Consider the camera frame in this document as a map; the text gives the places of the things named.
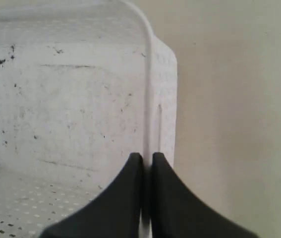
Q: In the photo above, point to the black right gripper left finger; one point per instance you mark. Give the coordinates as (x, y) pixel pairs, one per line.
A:
(114, 213)

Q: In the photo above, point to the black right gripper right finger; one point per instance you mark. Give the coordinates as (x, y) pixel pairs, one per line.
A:
(176, 212)

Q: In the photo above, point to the white perforated plastic basket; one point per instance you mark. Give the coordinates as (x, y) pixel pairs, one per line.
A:
(83, 83)

